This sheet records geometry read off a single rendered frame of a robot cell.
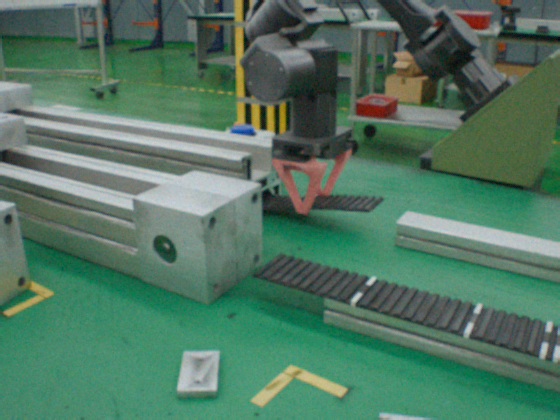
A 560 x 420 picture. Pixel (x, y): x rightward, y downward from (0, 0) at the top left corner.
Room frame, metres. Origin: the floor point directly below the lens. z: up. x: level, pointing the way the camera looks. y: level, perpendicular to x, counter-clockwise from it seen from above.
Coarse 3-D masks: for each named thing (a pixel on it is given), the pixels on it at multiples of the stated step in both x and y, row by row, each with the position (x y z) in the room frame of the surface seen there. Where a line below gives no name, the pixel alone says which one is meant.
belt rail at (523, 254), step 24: (408, 216) 0.61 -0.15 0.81; (432, 216) 0.61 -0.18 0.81; (408, 240) 0.58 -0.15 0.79; (432, 240) 0.58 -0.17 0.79; (456, 240) 0.55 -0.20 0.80; (480, 240) 0.54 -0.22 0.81; (504, 240) 0.54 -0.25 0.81; (528, 240) 0.54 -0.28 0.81; (504, 264) 0.53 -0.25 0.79; (528, 264) 0.52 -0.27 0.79; (552, 264) 0.50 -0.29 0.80
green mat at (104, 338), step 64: (384, 192) 0.77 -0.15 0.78; (448, 192) 0.77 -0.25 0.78; (512, 192) 0.78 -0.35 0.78; (64, 256) 0.56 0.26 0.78; (320, 256) 0.56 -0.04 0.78; (384, 256) 0.56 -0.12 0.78; (0, 320) 0.42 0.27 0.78; (64, 320) 0.43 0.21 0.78; (128, 320) 0.43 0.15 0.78; (192, 320) 0.43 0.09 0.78; (256, 320) 0.43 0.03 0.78; (320, 320) 0.43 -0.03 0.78; (0, 384) 0.33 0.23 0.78; (64, 384) 0.33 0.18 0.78; (128, 384) 0.34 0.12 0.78; (256, 384) 0.34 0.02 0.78; (384, 384) 0.34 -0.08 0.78; (448, 384) 0.34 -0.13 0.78; (512, 384) 0.33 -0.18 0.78
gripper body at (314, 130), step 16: (304, 96) 0.65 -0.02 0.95; (320, 96) 0.64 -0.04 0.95; (336, 96) 0.67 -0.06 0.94; (304, 112) 0.65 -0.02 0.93; (320, 112) 0.64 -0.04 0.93; (336, 112) 0.66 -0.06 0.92; (304, 128) 0.65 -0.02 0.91; (320, 128) 0.64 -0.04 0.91; (336, 128) 0.67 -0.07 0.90; (272, 144) 0.64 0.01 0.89; (288, 144) 0.63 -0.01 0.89; (304, 144) 0.62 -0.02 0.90; (320, 144) 0.62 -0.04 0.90
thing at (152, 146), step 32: (32, 128) 0.88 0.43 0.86; (64, 128) 0.84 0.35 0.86; (96, 128) 0.84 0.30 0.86; (128, 128) 0.87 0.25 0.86; (160, 128) 0.83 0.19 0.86; (192, 128) 0.82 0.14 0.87; (128, 160) 0.77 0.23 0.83; (160, 160) 0.74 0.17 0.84; (192, 160) 0.71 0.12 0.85; (224, 160) 0.68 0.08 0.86; (256, 160) 0.74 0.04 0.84
